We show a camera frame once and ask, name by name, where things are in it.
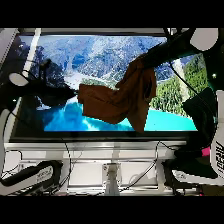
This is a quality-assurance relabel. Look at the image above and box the brown garment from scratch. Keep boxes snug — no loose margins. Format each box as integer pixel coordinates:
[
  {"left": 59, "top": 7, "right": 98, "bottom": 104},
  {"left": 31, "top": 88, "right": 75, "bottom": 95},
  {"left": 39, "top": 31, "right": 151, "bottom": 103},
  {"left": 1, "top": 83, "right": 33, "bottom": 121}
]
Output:
[{"left": 77, "top": 53, "right": 158, "bottom": 134}]

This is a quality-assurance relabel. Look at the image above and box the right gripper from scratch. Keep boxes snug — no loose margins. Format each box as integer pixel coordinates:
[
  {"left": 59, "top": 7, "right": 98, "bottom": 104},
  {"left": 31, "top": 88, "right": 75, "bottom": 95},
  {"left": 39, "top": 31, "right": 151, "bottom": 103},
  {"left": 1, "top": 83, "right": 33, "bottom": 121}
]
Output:
[{"left": 142, "top": 45, "right": 172, "bottom": 70}]

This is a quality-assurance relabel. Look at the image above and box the black cable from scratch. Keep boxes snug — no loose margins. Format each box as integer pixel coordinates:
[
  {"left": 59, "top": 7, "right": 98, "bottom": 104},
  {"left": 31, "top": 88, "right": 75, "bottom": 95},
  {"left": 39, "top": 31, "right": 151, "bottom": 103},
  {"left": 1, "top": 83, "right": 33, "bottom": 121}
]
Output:
[
  {"left": 60, "top": 138, "right": 74, "bottom": 192},
  {"left": 118, "top": 139, "right": 169, "bottom": 193},
  {"left": 166, "top": 31, "right": 209, "bottom": 109}
]

